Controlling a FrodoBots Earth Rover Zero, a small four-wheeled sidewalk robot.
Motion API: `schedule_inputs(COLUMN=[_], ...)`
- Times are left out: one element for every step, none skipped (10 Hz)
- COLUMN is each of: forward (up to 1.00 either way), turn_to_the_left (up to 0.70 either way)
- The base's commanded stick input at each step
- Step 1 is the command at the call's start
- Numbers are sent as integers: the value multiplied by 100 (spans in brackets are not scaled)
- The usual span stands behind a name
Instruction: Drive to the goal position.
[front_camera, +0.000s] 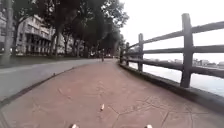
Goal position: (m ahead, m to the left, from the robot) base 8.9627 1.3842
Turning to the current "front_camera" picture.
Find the person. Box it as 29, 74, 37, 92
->
100, 49, 106, 62

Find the red paved path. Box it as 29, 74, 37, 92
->
0, 58, 224, 128

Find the row of trees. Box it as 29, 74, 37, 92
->
0, 0, 130, 64

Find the grey kerb under fence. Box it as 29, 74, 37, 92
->
118, 61, 224, 115

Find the pale multi-storey building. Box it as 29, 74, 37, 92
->
0, 11, 76, 56

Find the water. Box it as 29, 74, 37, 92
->
128, 60, 224, 98

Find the grass strip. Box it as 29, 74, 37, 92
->
0, 55, 88, 69

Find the grey concrete strip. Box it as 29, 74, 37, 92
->
0, 58, 101, 103

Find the dark wooden rail fence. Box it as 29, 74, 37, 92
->
118, 12, 224, 89

